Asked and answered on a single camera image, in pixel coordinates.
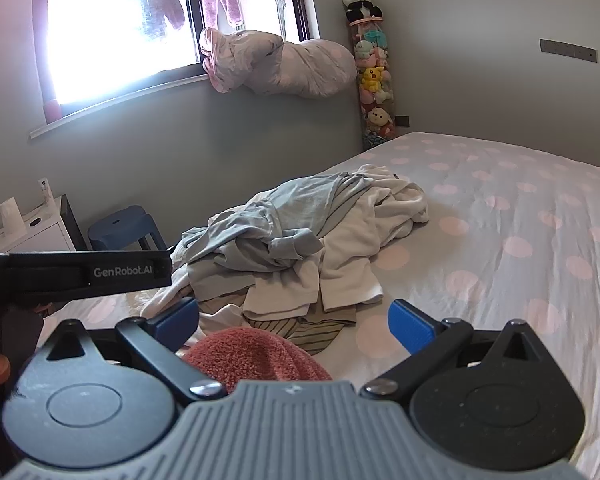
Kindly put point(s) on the cream white garment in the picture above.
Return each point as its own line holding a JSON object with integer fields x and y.
{"x": 350, "y": 270}

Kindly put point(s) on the dark hanging garment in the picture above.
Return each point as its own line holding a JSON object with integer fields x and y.
{"x": 165, "y": 5}

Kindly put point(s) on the blue stool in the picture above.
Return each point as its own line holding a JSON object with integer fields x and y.
{"x": 120, "y": 225}

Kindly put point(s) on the clear tube of plush toys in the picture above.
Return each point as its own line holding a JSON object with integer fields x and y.
{"x": 372, "y": 80}

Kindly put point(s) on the grey-blue shirt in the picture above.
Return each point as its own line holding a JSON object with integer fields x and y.
{"x": 260, "y": 240}

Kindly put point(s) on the grey wall outlet strip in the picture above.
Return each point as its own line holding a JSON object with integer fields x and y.
{"x": 567, "y": 50}

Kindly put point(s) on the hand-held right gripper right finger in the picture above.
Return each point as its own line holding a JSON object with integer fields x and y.
{"x": 410, "y": 327}

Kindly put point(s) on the red fuzzy cloth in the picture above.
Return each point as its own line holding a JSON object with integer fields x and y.
{"x": 255, "y": 355}

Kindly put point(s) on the striped garment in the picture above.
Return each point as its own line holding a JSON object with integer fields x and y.
{"x": 310, "y": 332}

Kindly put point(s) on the white tube bottle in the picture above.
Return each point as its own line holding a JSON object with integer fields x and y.
{"x": 45, "y": 192}

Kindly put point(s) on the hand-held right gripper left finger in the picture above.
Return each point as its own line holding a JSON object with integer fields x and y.
{"x": 180, "y": 317}

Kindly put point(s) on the panda plush toy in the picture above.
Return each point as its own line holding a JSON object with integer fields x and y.
{"x": 360, "y": 5}

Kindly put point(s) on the white nightstand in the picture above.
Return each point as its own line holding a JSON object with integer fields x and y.
{"x": 45, "y": 237}

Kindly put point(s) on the rolled polka dot duvet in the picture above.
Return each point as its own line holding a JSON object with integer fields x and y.
{"x": 290, "y": 65}

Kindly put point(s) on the black wall socket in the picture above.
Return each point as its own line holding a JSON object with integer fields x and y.
{"x": 403, "y": 121}

